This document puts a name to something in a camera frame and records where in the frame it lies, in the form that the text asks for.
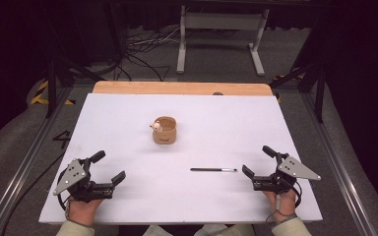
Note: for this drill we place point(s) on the white table cover sheet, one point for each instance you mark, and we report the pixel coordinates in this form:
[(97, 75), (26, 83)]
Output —
[(183, 196)]

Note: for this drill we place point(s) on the wooden table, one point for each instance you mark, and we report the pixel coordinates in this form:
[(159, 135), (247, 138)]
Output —
[(177, 88)]

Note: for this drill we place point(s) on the person's right hand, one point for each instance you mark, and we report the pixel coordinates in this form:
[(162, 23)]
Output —
[(284, 205)]

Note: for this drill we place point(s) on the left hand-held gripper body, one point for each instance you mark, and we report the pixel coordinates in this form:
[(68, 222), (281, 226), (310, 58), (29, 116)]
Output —
[(78, 183)]

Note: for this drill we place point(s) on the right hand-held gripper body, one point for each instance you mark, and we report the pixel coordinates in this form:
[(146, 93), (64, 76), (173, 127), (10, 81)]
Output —
[(282, 180)]

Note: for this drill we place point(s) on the white metal stand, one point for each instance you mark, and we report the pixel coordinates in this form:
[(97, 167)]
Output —
[(223, 21)]

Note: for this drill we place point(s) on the yellow black floor tape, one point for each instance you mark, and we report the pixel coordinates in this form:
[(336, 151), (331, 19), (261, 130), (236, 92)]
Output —
[(39, 96)]

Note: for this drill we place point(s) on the black tripod stand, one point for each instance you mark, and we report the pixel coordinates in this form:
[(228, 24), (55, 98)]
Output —
[(320, 85), (50, 85)]

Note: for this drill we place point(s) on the black pen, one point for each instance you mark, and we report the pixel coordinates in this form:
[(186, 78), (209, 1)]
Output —
[(210, 169)]

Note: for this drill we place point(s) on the black floor tape mark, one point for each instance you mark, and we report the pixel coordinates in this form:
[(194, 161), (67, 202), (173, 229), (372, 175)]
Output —
[(64, 138)]

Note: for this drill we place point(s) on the person's lap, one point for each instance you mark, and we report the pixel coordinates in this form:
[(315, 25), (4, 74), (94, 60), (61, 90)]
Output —
[(183, 230)]

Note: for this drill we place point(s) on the wooden cup with small figure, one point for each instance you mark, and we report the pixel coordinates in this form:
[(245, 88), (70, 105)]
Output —
[(165, 134)]

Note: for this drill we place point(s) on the aluminium floor rail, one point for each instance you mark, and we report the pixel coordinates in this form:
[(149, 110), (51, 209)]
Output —
[(339, 164), (23, 167)]

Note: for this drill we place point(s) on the person's left hand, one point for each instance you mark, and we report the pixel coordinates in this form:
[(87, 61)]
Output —
[(82, 211)]

